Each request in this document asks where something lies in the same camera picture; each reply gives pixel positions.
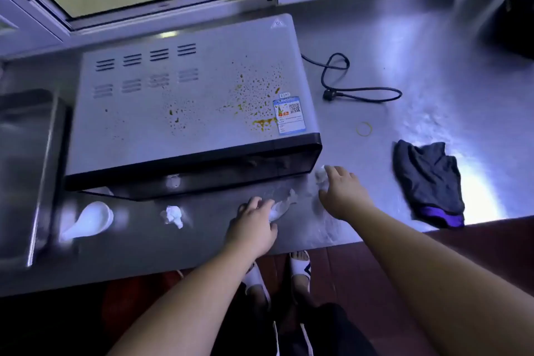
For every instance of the person's left white slipper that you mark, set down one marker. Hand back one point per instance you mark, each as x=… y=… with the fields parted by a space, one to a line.
x=254 y=280

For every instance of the grey purple cloth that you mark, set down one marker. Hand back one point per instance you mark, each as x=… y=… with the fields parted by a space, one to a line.
x=429 y=180

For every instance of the stainless steel tray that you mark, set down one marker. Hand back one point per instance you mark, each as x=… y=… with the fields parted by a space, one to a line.
x=25 y=180

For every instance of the white window frame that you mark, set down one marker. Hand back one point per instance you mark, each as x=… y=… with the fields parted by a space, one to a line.
x=41 y=30

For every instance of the yellow rubber band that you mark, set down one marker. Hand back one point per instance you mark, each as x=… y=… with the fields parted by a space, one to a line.
x=356 y=129

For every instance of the black induction cooker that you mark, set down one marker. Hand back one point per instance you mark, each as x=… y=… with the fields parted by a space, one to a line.
x=517 y=22

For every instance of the silver microwave black door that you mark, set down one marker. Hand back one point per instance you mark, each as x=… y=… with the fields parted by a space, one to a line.
x=187 y=118

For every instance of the person's right forearm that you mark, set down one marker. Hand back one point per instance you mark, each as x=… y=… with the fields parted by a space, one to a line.
x=438 y=285

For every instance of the person's left hand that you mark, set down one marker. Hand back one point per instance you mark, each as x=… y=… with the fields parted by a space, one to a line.
x=250 y=228

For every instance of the person's right white slipper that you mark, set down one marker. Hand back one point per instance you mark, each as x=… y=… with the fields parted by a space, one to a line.
x=299 y=268

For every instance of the person's white slipper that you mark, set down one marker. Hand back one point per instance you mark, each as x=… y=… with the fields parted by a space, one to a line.
x=299 y=268
x=254 y=280

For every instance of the person's right hand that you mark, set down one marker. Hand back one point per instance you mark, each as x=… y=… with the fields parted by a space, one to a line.
x=344 y=195

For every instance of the person's left forearm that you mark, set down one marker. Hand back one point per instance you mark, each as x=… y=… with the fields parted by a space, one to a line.
x=192 y=305

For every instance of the white ceramic spoon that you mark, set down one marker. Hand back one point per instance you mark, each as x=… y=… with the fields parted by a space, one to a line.
x=94 y=218

